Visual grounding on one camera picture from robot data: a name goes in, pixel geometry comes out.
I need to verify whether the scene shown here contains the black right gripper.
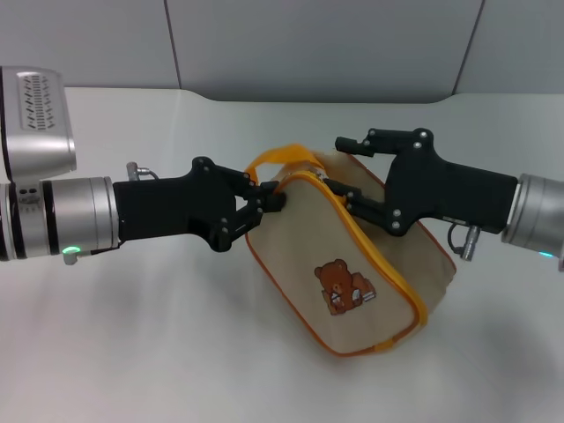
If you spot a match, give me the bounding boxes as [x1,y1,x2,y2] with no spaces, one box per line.
[324,127,519,240]

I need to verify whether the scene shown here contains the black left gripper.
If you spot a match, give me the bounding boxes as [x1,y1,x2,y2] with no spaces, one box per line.
[111,155,287,255]

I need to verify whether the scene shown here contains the beige bear food bag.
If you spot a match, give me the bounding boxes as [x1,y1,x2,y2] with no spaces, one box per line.
[243,143,458,358]

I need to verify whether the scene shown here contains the silver connector plug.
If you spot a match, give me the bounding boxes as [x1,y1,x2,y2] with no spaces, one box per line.
[125,161,160,182]

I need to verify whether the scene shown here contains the silver connector with black cable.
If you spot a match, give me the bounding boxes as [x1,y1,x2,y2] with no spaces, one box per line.
[62,244,121,266]
[446,221,485,262]

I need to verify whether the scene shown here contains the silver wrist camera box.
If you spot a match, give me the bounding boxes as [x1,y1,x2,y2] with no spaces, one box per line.
[0,65,78,185]

